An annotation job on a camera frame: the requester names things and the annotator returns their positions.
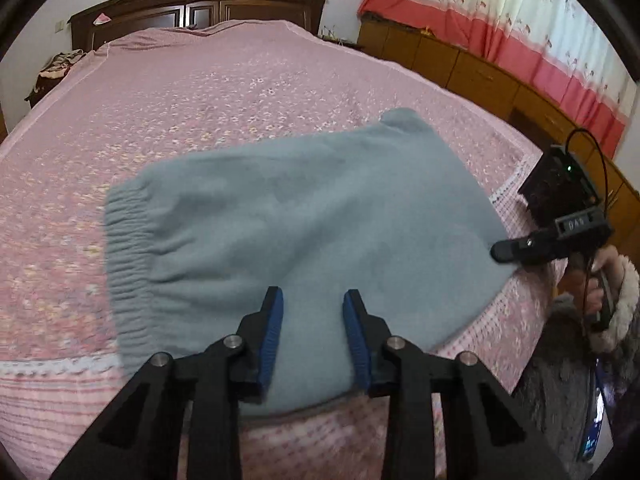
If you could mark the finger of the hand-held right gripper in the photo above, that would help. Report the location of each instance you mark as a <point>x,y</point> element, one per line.
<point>525,251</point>

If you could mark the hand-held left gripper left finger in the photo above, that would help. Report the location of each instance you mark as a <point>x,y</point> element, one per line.
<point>272,340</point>

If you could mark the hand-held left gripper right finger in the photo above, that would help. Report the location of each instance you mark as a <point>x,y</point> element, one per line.
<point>356,340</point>

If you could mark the grey pants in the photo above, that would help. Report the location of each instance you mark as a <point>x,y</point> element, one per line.
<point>300,210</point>

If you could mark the person's right forearm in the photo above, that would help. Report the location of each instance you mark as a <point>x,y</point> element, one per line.
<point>625,305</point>

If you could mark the person's right hand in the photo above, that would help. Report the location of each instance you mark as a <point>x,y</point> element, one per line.
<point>607,265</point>

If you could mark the low yellow wooden cabinet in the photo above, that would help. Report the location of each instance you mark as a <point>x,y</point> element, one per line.
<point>475,75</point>

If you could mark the grey fleece clothing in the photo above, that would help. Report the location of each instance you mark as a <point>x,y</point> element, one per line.
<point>555,400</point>

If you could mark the smartphone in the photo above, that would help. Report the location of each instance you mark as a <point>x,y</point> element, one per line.
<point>594,420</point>

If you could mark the cream and red floral curtain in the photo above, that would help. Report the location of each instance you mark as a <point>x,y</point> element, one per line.
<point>500,10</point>

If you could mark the dark wooden nightstand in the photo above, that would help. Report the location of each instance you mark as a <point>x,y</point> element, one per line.
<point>37,92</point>
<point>345,45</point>

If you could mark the pink floral bedspread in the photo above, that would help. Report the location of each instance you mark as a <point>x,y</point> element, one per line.
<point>175,85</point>

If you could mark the pile of clothes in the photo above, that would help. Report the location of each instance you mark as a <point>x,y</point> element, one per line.
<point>62,62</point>

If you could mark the small pink item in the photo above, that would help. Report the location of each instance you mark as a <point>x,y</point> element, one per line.
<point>102,18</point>

